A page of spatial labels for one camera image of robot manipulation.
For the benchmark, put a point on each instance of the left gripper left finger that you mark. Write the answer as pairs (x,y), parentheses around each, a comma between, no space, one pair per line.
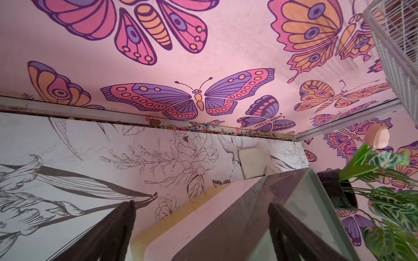
(106,241)

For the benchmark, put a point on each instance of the potted green plant pink tulip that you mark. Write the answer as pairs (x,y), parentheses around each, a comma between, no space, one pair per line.
(392,235)

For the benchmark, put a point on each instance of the white wire wall basket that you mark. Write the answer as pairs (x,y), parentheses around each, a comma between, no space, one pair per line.
(394,27)

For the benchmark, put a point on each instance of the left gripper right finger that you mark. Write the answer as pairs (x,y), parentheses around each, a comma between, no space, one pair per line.
(293,241)

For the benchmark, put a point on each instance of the grey cream three-drawer chest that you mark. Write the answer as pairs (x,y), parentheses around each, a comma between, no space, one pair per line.
(230,222)

